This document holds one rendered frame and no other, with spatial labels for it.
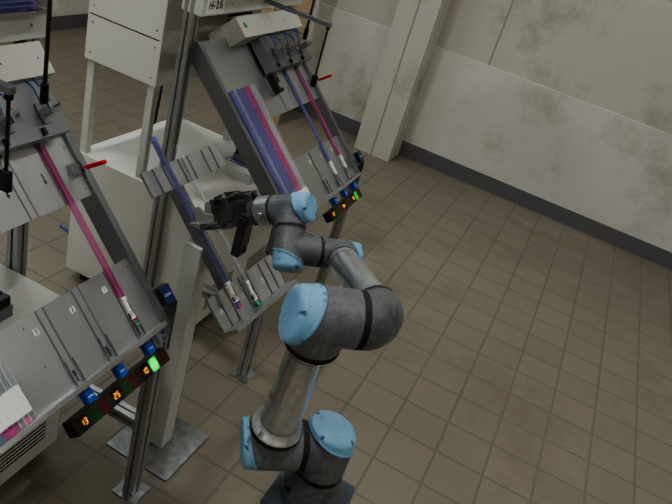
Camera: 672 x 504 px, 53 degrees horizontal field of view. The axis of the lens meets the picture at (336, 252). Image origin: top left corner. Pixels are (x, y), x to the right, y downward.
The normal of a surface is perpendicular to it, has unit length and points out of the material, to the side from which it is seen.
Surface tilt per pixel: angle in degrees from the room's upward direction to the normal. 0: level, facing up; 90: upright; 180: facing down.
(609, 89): 90
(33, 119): 47
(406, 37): 90
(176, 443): 0
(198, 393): 0
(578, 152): 90
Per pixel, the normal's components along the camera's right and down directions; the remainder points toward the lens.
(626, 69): -0.40, 0.36
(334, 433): 0.39, -0.81
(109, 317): 0.83, -0.27
